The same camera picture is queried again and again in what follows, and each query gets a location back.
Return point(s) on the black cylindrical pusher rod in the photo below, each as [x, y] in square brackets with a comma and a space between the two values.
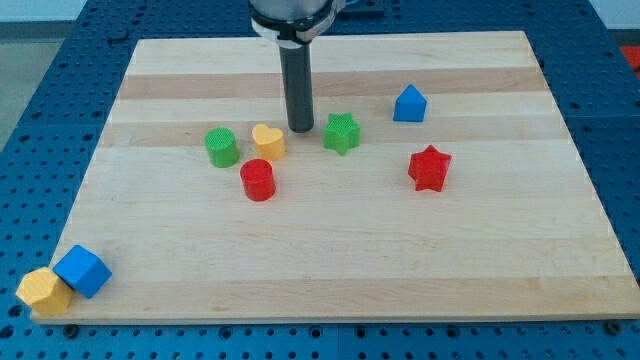
[297, 85]

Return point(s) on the yellow heart block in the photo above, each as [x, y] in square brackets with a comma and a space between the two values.
[269, 142]

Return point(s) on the blue cube block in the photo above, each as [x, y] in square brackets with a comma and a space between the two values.
[84, 271]

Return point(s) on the green star block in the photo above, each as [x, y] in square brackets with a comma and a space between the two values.
[341, 133]

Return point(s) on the green cylinder block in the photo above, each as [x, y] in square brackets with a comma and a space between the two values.
[221, 147]

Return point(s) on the red cylinder block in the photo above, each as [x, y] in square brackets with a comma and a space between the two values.
[258, 180]

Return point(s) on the blue pentagon house block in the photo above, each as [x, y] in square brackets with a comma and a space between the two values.
[410, 105]

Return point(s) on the red star block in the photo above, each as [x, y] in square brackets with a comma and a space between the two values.
[429, 168]

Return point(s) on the wooden board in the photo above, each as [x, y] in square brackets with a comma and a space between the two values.
[517, 233]

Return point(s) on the yellow hexagon block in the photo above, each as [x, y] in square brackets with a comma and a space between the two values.
[44, 292]

